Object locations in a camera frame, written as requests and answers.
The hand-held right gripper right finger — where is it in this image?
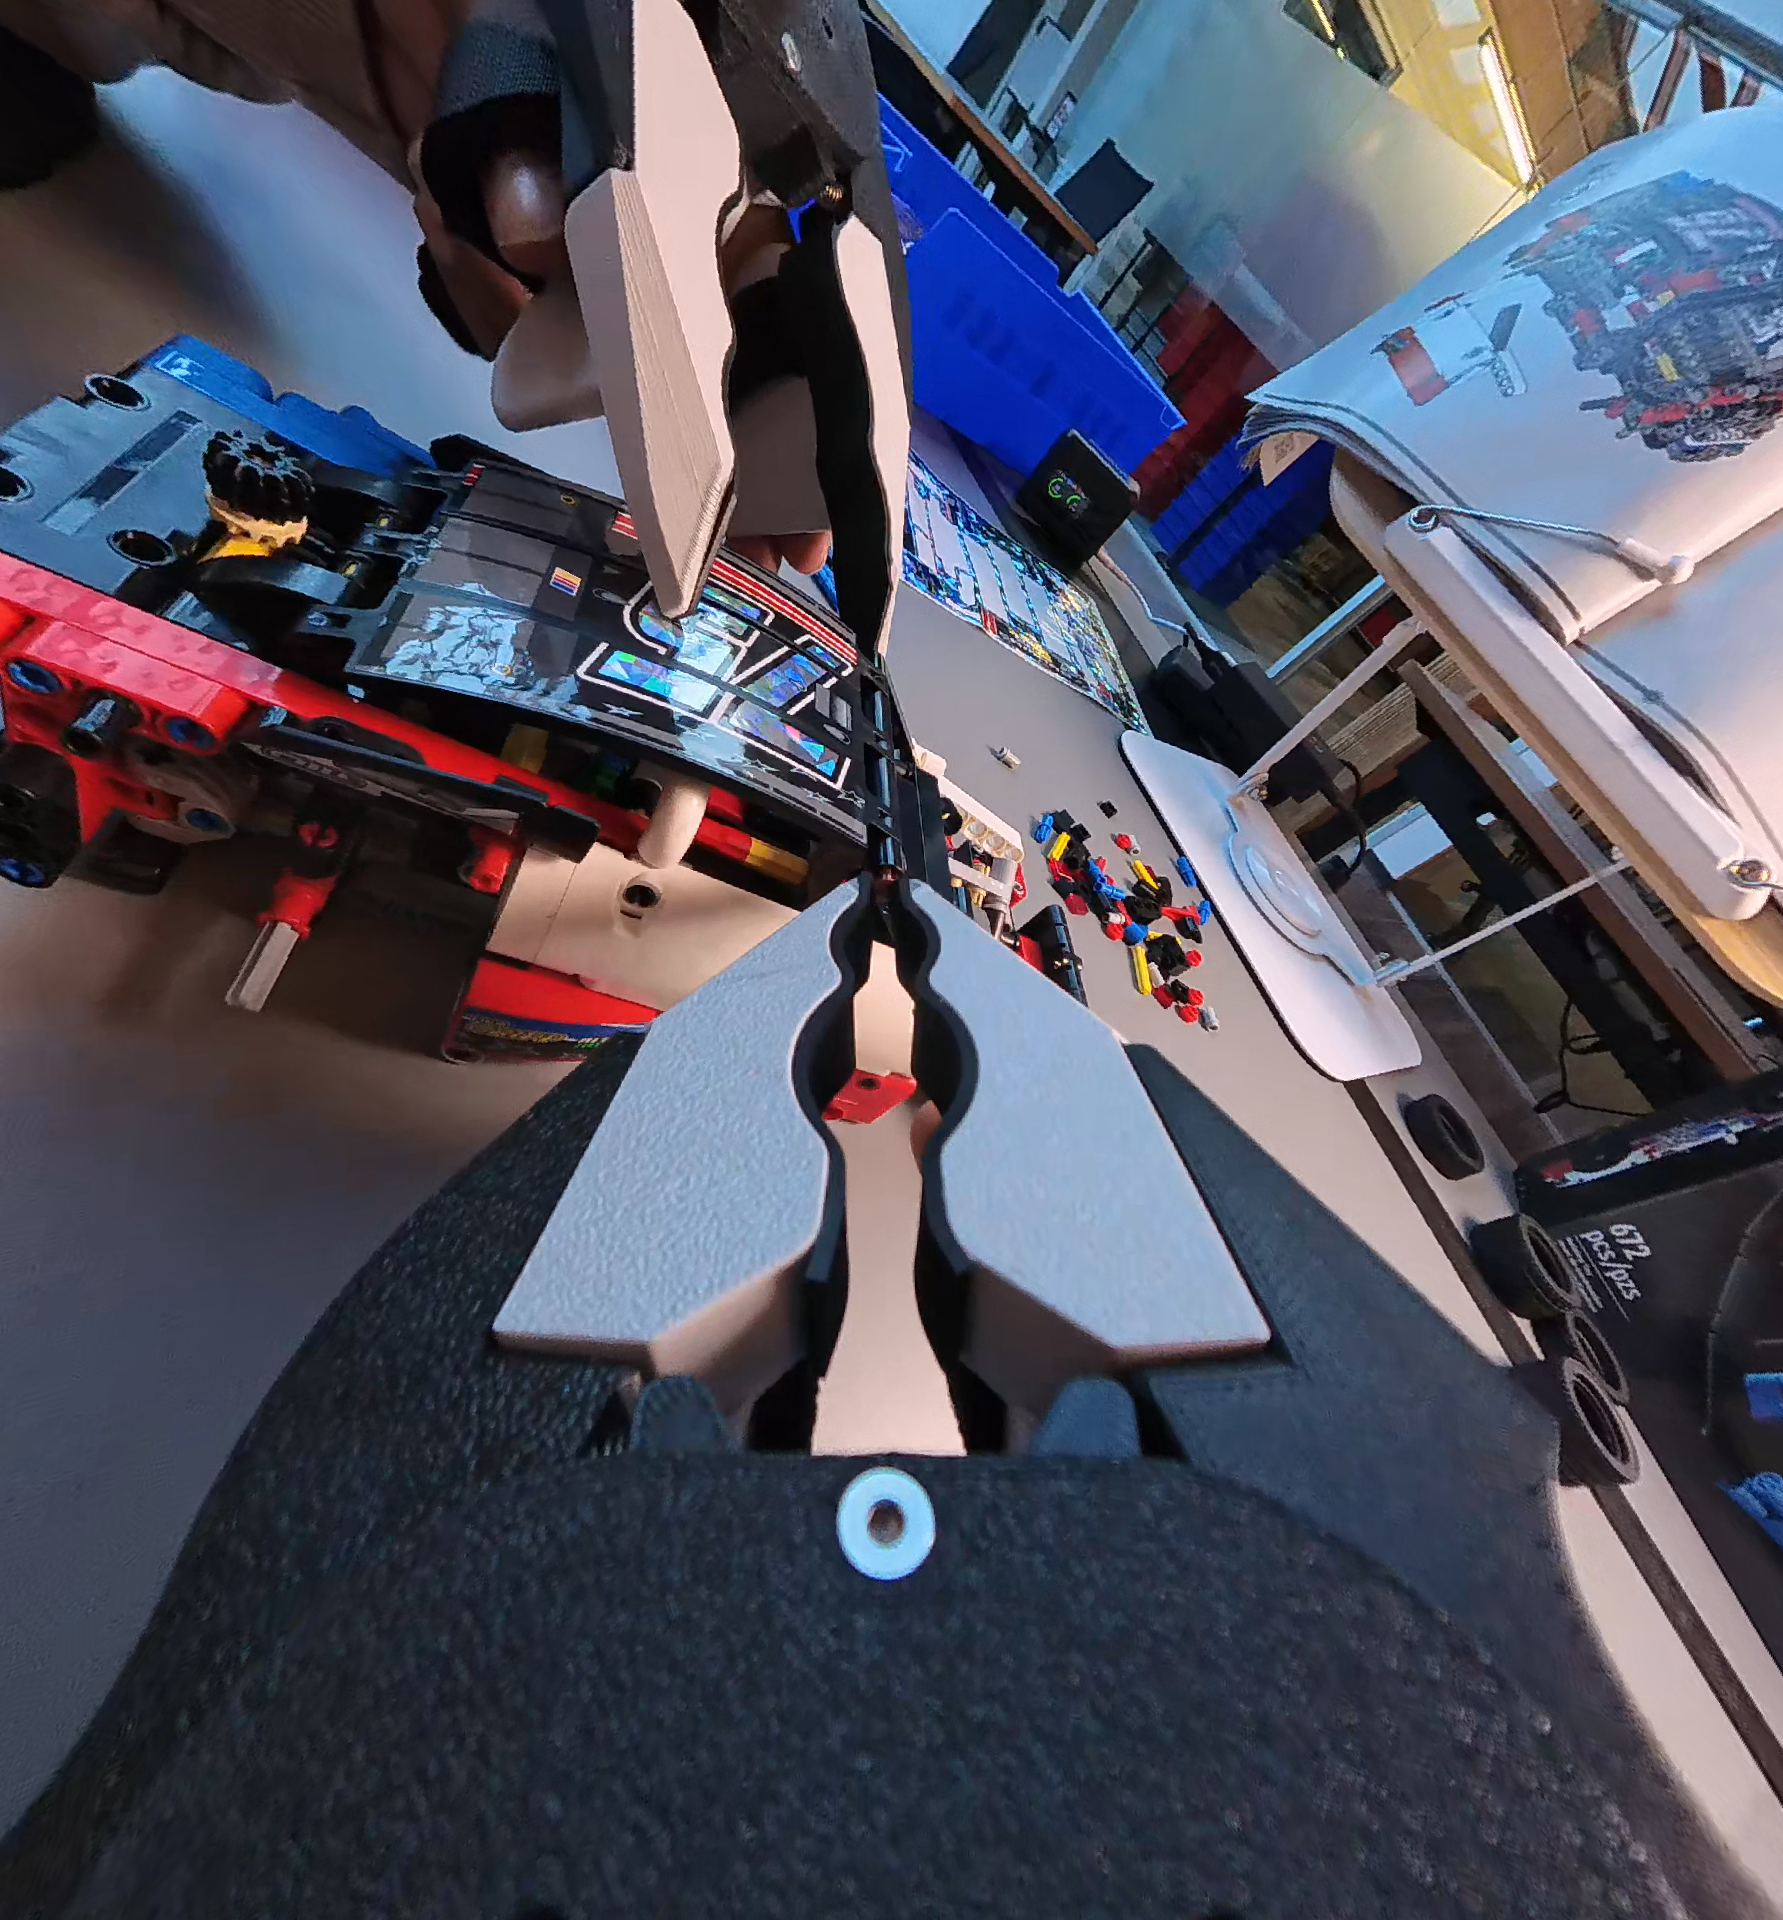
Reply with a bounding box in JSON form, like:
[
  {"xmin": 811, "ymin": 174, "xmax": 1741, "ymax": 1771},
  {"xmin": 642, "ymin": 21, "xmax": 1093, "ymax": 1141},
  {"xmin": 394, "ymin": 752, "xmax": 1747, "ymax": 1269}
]
[{"xmin": 895, "ymin": 883, "xmax": 1276, "ymax": 1457}]

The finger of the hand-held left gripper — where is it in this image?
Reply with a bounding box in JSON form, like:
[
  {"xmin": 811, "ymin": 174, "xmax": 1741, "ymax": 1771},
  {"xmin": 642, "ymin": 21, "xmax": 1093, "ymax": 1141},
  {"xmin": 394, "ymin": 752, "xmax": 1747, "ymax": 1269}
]
[
  {"xmin": 562, "ymin": 0, "xmax": 750, "ymax": 622},
  {"xmin": 788, "ymin": 210, "xmax": 920, "ymax": 669}
]

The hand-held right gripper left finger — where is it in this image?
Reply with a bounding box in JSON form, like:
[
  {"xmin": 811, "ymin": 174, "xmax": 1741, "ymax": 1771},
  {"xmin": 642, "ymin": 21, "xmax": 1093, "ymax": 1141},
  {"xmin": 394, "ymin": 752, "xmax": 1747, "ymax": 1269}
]
[{"xmin": 490, "ymin": 877, "xmax": 876, "ymax": 1453}]

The pile of colourful lego pieces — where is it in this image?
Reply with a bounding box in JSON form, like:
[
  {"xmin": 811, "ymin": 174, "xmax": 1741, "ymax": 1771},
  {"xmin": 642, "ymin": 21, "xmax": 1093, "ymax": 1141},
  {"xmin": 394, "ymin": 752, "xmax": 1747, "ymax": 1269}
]
[{"xmin": 1032, "ymin": 806, "xmax": 1222, "ymax": 1034}]

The lego race car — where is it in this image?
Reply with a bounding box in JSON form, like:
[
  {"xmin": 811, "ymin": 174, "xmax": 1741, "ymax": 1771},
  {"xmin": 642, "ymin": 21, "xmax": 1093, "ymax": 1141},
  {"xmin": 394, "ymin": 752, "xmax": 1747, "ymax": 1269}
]
[{"xmin": 0, "ymin": 332, "xmax": 1095, "ymax": 1128}]

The black lego tyre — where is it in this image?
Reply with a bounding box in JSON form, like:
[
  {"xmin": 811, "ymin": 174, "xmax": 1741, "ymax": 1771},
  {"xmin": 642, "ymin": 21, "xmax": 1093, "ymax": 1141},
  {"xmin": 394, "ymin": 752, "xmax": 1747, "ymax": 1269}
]
[
  {"xmin": 1542, "ymin": 1306, "xmax": 1630, "ymax": 1405},
  {"xmin": 1555, "ymin": 1358, "xmax": 1643, "ymax": 1486},
  {"xmin": 1470, "ymin": 1215, "xmax": 1586, "ymax": 1322},
  {"xmin": 1400, "ymin": 1095, "xmax": 1487, "ymax": 1179}
]

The black lego set box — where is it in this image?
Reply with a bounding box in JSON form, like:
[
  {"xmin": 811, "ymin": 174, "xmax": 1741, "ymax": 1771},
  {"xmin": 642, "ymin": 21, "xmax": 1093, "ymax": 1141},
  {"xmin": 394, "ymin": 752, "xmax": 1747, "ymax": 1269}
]
[{"xmin": 1513, "ymin": 1050, "xmax": 1783, "ymax": 1591}]

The lego instruction booklet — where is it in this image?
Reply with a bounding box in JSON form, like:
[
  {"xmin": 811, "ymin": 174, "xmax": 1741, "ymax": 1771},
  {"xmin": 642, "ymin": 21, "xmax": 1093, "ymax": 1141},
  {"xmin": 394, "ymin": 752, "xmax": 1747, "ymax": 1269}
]
[{"xmin": 1243, "ymin": 96, "xmax": 1783, "ymax": 978}]

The person's left hand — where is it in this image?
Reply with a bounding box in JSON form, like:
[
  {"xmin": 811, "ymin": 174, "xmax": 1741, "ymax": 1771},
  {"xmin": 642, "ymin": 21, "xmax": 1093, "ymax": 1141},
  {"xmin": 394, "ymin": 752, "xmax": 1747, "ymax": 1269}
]
[{"xmin": 411, "ymin": 86, "xmax": 575, "ymax": 362}]

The holographic sticker sheet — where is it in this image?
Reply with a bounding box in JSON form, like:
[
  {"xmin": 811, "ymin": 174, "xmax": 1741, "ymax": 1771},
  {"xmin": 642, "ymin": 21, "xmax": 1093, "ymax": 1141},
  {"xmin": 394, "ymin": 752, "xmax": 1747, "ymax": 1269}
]
[{"xmin": 904, "ymin": 457, "xmax": 1140, "ymax": 737}]

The black device green display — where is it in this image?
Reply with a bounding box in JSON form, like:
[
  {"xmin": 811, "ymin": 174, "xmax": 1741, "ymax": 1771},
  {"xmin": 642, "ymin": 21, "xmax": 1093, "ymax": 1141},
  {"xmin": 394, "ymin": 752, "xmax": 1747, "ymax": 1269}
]
[{"xmin": 1014, "ymin": 429, "xmax": 1142, "ymax": 569}]

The white book stand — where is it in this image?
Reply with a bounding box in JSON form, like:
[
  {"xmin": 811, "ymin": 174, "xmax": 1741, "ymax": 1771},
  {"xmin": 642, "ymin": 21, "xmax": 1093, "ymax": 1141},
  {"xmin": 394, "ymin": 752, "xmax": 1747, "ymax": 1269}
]
[{"xmin": 1118, "ymin": 449, "xmax": 1783, "ymax": 1084}]

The black power adapter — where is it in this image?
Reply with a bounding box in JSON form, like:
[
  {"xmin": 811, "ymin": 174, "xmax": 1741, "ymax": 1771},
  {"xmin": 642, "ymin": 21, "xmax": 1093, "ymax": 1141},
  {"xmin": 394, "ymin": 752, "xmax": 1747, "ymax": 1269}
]
[{"xmin": 1148, "ymin": 636, "xmax": 1350, "ymax": 804}]

